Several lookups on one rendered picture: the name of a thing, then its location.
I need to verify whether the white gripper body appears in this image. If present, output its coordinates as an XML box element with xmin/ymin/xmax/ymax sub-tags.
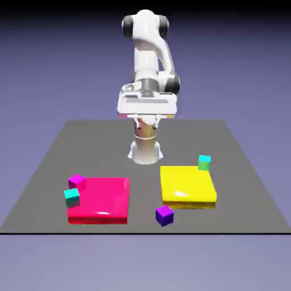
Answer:
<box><xmin>117</xmin><ymin>90</ymin><xmax>178</xmax><ymax>120</ymax></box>

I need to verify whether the small cyan cube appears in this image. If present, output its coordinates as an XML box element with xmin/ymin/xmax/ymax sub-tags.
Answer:
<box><xmin>63</xmin><ymin>188</ymin><xmax>81</xmax><ymax>208</ymax></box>
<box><xmin>197</xmin><ymin>155</ymin><xmax>211</xmax><ymax>171</ymax></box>

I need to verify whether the small magenta cube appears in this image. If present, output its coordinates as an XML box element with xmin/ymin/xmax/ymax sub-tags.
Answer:
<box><xmin>67</xmin><ymin>173</ymin><xmax>87</xmax><ymax>190</ymax></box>

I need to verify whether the small purple cube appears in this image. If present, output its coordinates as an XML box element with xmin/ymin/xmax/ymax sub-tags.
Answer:
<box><xmin>155</xmin><ymin>205</ymin><xmax>174</xmax><ymax>227</ymax></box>

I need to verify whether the large yellow box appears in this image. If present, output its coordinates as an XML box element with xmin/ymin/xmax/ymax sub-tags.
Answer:
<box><xmin>160</xmin><ymin>165</ymin><xmax>218</xmax><ymax>210</ymax></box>

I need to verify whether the large pink box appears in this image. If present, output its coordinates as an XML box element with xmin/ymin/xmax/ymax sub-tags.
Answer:
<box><xmin>67</xmin><ymin>177</ymin><xmax>131</xmax><ymax>225</ymax></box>

